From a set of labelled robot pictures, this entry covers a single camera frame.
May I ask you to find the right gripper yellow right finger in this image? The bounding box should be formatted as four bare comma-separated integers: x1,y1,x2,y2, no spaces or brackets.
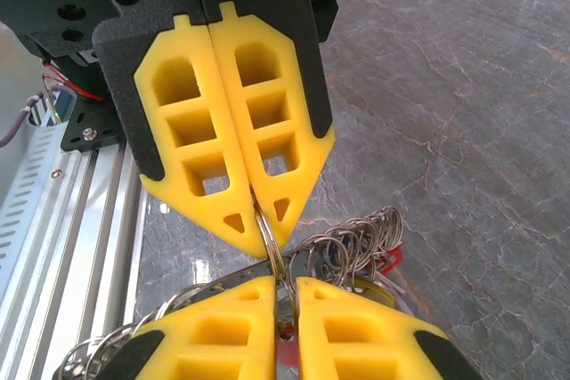
296,275,486,380

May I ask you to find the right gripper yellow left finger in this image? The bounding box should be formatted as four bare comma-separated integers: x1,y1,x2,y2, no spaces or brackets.
93,275,277,380

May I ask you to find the steel split ring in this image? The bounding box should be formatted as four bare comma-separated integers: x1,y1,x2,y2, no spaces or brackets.
252,199,298,332

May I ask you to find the red key tag white label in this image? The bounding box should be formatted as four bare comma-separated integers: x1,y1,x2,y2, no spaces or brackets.
377,247,405,275

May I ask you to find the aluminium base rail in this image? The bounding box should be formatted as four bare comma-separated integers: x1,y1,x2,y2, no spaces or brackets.
0,141,151,354

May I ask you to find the slotted grey cable duct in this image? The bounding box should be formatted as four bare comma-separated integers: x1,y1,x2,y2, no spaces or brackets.
0,124,68,292

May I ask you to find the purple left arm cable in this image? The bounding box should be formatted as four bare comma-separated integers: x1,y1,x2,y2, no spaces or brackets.
0,85,75,150

